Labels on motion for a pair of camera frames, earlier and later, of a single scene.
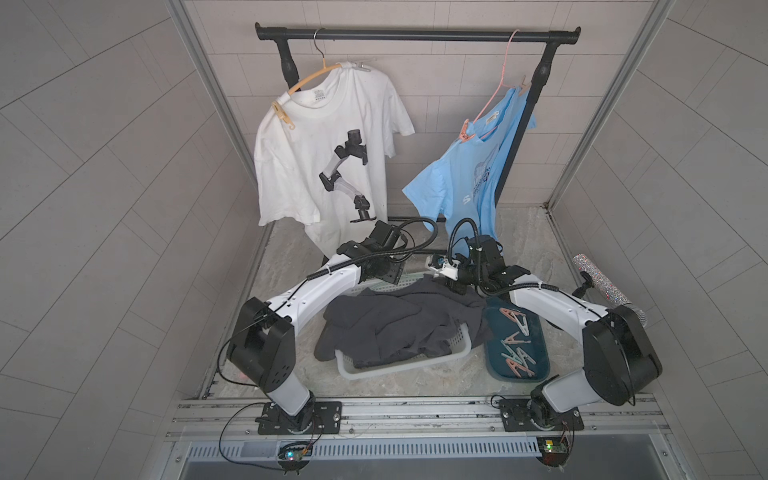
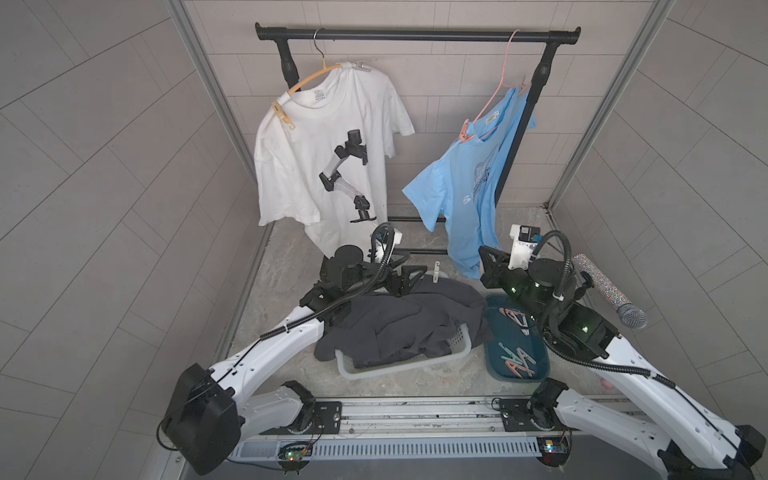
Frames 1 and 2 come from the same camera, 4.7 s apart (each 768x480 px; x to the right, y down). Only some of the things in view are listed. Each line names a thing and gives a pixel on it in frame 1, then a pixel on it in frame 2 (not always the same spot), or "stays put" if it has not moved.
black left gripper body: x=387 y=269 → x=385 y=279
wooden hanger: x=324 y=69 stays put
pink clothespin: x=463 y=135 stays put
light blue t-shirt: x=458 y=188 stays put
